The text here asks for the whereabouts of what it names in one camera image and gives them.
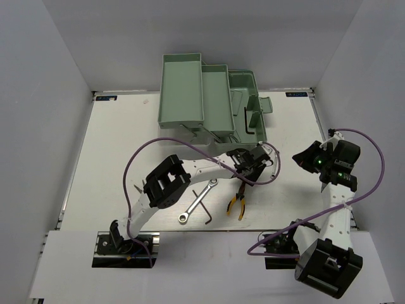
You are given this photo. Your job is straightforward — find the yellow handled pliers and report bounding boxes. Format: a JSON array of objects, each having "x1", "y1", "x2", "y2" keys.
[
  {"x1": 225, "y1": 180, "x2": 247, "y2": 221},
  {"x1": 134, "y1": 180, "x2": 146, "y2": 194}
]

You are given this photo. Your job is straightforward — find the green toolbox with clear lid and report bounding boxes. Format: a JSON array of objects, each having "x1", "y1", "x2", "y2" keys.
[{"x1": 158, "y1": 53, "x2": 273, "y2": 154}]

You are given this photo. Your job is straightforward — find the large silver ratchet wrench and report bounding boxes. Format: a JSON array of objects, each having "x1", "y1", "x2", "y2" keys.
[{"x1": 178, "y1": 179, "x2": 218, "y2": 225}]

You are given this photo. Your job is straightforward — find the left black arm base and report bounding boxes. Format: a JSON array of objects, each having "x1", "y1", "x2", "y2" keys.
[{"x1": 92, "y1": 232, "x2": 159, "y2": 269}]

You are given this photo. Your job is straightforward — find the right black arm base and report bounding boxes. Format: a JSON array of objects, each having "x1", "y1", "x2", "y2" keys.
[{"x1": 260, "y1": 231, "x2": 299, "y2": 270}]

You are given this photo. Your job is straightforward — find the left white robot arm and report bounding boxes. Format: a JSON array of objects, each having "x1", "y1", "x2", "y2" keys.
[{"x1": 109, "y1": 144, "x2": 273, "y2": 253}]

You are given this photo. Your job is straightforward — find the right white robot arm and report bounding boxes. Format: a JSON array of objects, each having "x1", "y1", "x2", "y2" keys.
[{"x1": 285, "y1": 139, "x2": 363, "y2": 299}]

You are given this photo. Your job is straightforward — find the small silver wrench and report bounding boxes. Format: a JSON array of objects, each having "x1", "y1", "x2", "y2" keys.
[{"x1": 269, "y1": 151, "x2": 281, "y2": 179}]

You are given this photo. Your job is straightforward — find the right blue table sticker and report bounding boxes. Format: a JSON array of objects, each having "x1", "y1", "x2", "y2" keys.
[{"x1": 285, "y1": 92, "x2": 308, "y2": 98}]

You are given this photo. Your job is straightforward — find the blue table sticker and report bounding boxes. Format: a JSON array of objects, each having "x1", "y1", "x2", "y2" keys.
[
  {"x1": 285, "y1": 92, "x2": 308, "y2": 98},
  {"x1": 96, "y1": 96, "x2": 118, "y2": 101}
]

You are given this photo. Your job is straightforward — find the left blue table sticker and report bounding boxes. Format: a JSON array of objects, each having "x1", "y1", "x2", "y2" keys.
[{"x1": 96, "y1": 96, "x2": 118, "y2": 101}]

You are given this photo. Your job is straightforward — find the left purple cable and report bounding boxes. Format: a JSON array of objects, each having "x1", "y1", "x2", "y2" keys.
[{"x1": 122, "y1": 137, "x2": 282, "y2": 267}]

